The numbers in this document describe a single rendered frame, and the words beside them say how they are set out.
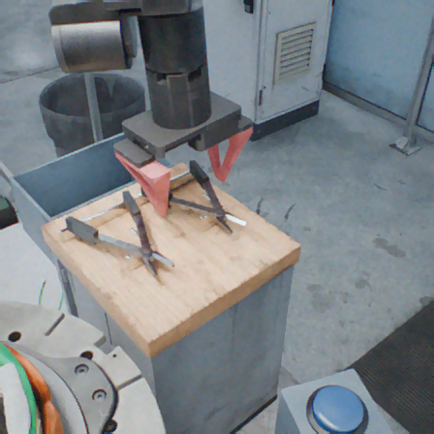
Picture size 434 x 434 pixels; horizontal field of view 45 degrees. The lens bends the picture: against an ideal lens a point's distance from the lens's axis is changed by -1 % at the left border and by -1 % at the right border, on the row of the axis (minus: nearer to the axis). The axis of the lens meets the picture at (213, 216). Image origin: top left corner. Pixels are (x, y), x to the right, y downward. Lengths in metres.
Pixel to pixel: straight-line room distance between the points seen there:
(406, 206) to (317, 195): 0.39
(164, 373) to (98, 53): 0.29
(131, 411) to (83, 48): 0.29
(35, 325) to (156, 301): 0.11
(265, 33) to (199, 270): 2.08
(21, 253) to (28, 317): 0.55
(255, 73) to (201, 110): 2.10
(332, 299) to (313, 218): 0.46
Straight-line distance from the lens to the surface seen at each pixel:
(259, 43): 2.54
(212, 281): 0.50
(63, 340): 0.44
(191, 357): 0.53
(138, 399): 0.40
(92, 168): 0.72
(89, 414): 0.39
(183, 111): 0.49
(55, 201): 0.72
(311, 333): 1.85
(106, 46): 0.47
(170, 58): 0.47
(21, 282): 0.95
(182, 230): 0.56
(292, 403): 0.47
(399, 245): 2.24
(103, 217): 0.57
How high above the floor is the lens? 1.43
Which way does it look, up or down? 39 degrees down
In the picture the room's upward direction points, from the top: straight up
